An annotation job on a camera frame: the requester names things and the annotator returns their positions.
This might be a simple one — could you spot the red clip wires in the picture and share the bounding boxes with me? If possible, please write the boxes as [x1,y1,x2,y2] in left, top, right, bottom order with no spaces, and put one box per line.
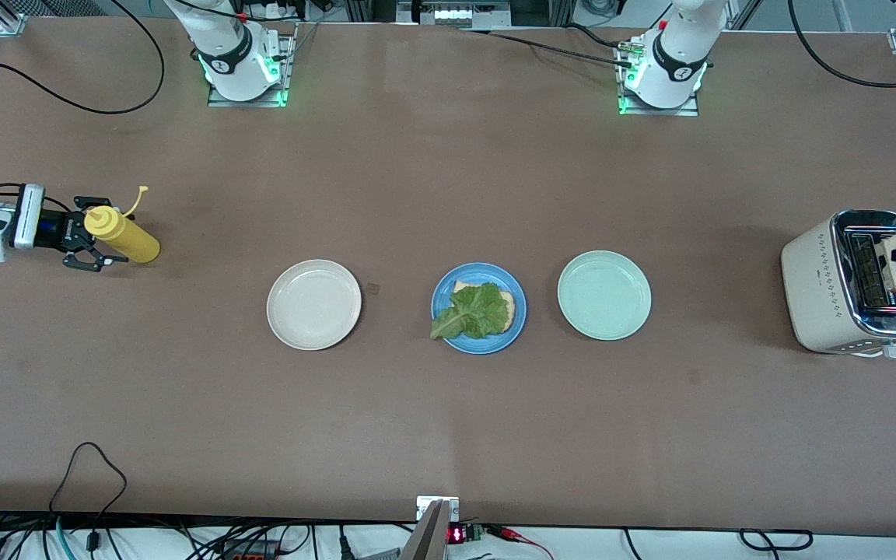
[487,525,554,560]

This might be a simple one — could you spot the mint green round plate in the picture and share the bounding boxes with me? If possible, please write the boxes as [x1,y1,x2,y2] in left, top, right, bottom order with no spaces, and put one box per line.
[557,250,653,341]

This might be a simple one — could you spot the green lettuce leaf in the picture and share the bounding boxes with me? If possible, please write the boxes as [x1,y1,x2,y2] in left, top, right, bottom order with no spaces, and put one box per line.
[429,282,511,341]

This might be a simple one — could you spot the long black table cable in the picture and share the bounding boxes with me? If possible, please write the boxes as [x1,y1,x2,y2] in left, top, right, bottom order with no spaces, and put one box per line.
[456,26,635,71]

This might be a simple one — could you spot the cream chrome toaster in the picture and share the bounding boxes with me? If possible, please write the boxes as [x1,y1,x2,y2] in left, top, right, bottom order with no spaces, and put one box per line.
[780,208,896,361]

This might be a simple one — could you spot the grey metal camera mount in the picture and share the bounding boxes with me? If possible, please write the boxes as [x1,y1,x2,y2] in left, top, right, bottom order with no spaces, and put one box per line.
[400,495,460,560]

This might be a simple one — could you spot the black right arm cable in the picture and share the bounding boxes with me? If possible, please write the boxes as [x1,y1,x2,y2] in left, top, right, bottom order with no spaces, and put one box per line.
[0,0,166,234]

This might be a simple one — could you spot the teal cable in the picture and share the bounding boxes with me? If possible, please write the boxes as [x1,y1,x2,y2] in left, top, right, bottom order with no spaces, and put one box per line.
[54,515,77,560]

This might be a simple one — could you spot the black coiled cable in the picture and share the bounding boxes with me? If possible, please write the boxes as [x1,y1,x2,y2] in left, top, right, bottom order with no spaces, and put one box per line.
[740,529,814,551]

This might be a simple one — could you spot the yellow mustard squeeze bottle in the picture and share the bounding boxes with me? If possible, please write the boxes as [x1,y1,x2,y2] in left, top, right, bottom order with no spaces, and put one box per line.
[83,185,161,264]

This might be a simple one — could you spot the thin black looped cable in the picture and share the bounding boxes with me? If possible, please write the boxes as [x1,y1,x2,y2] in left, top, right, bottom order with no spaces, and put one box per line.
[47,442,128,555]

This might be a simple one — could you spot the blue round plate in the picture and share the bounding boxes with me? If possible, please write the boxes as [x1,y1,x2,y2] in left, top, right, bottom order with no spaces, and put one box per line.
[431,262,528,355]

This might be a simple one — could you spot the beige round plate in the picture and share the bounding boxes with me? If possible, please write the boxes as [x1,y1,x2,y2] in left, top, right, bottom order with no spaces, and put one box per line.
[266,259,362,352]

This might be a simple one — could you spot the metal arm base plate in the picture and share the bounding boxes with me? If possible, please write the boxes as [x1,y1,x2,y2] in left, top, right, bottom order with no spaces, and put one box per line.
[207,22,297,108]
[617,39,702,117]

